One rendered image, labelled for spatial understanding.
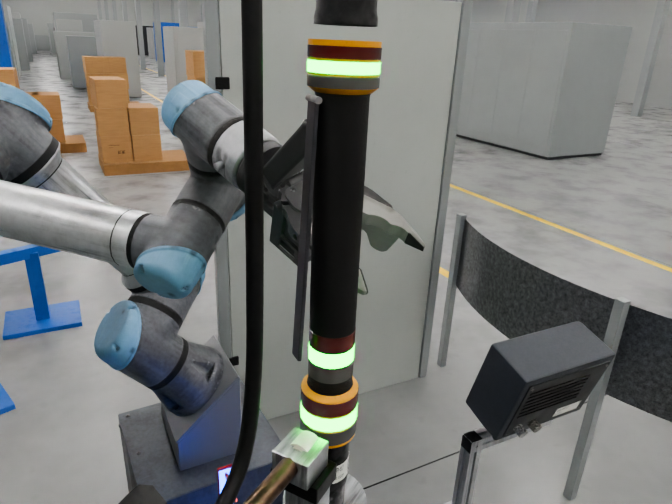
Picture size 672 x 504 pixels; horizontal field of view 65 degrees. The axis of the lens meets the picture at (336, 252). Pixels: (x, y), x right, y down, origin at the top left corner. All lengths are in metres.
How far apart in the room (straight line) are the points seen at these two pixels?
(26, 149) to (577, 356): 1.08
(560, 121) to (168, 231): 9.71
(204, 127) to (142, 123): 7.20
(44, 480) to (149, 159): 5.75
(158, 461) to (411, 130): 1.86
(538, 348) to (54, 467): 2.23
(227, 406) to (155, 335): 0.21
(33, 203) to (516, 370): 0.87
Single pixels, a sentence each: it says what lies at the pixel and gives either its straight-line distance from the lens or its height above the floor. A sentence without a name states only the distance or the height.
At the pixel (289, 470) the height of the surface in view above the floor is 1.55.
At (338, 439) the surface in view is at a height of 1.55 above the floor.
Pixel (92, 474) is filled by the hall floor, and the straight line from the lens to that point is 2.74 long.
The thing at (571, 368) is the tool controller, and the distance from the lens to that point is 1.19.
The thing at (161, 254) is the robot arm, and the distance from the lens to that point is 0.65.
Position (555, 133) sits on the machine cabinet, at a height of 0.47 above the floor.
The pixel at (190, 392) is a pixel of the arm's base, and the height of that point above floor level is 1.17.
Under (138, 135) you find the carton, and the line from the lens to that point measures 7.86.
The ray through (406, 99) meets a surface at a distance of 2.52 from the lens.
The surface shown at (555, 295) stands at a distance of 2.40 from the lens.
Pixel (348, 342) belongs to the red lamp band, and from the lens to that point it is 0.37.
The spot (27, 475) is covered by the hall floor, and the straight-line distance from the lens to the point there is 2.84.
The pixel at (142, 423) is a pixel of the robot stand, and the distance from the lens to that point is 1.33.
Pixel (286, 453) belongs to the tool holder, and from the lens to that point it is 0.39.
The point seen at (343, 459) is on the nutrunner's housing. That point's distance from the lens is 0.44.
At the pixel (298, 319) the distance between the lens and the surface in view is 0.36.
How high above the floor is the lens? 1.82
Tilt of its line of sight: 22 degrees down
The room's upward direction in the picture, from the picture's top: 3 degrees clockwise
